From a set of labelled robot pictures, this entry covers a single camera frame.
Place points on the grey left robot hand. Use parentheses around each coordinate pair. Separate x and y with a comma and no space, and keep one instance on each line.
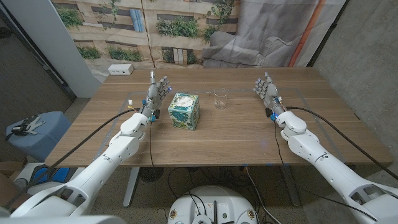
(153,96)

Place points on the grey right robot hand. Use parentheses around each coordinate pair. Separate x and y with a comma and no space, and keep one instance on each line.
(270,93)

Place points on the clear glass beaker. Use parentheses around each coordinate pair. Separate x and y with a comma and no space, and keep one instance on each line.
(220,104)

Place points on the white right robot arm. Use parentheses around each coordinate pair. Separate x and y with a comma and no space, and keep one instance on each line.
(326,168)

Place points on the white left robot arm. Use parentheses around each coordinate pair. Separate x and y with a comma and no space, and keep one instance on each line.
(102,168)

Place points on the teal floral tissue box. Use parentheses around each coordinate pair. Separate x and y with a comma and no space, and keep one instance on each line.
(183,116)

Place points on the brown cardboard box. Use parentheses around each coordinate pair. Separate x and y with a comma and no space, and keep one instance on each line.
(7,168)

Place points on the white power strip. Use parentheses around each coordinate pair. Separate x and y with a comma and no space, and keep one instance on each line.
(120,69)

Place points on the grey tape outline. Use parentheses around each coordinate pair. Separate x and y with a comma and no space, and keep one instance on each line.
(205,91)

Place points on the printed fabric backdrop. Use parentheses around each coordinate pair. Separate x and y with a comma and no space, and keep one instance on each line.
(186,31)

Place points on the round black floor base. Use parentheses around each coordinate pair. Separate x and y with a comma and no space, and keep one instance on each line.
(151,174)

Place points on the white table leg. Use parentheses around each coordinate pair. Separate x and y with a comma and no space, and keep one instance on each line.
(130,189)

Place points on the grey table leg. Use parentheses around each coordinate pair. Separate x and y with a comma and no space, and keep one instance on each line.
(292,189)

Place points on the white pillar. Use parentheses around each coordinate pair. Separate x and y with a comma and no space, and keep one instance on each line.
(53,40)

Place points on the white robot torso base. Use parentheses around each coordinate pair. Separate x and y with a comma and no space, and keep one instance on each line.
(211,196)

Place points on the blue padded stool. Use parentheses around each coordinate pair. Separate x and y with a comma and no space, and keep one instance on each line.
(43,140)

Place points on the white and blue floor device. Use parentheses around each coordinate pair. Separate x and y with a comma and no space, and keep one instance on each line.
(46,174)

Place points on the black backdrop frame pole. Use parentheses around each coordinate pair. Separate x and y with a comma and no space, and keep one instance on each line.
(327,33)

